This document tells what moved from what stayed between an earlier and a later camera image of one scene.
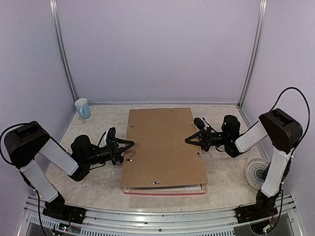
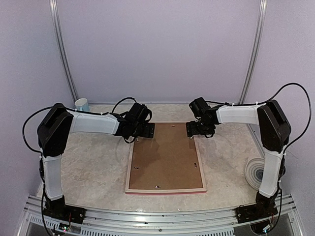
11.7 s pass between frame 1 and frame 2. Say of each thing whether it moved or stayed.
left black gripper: moved
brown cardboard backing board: moved
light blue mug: stayed
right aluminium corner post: stayed
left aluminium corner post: stayed
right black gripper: moved
